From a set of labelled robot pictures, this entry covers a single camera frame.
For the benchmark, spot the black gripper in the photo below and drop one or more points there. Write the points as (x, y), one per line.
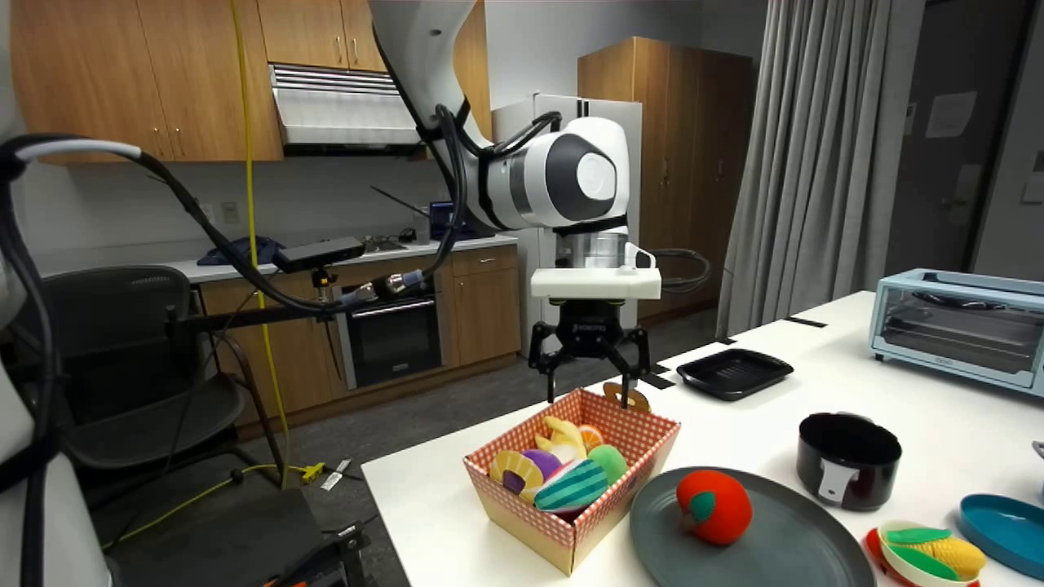
(587, 330)

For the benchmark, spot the orange plush toy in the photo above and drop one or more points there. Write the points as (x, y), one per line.
(716, 502)

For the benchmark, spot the banana plush toy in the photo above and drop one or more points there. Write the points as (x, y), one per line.
(561, 439)

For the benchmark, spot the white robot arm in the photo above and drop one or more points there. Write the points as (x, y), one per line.
(549, 170)

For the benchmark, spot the purple eggplant plush toy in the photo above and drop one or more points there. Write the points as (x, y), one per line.
(547, 460)

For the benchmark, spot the watermelon slice plush toy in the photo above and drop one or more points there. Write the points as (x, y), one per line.
(573, 490)

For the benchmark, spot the dark grey round plate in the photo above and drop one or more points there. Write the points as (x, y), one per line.
(789, 542)

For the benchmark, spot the corn plush in bowl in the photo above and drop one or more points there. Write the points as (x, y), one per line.
(916, 556)

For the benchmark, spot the white refrigerator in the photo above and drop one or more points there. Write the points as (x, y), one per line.
(540, 250)

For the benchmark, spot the red checkered cardboard basket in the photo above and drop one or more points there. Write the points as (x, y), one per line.
(570, 537)

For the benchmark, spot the black square baking tray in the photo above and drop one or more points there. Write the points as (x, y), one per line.
(733, 372)

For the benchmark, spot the black built-in oven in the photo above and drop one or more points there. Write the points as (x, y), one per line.
(388, 330)

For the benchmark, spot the black cooking pot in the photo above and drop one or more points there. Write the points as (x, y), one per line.
(845, 460)

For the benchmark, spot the grey curtain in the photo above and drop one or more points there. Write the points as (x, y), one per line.
(822, 155)

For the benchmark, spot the silver range hood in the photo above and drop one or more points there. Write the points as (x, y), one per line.
(339, 108)

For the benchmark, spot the light blue toaster oven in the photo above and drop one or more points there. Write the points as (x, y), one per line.
(976, 327)

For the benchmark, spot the black office chair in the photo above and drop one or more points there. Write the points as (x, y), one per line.
(138, 394)

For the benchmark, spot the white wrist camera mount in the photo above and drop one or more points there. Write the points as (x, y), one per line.
(599, 265)

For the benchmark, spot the yellow donut ring plush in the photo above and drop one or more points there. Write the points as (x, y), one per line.
(511, 463)

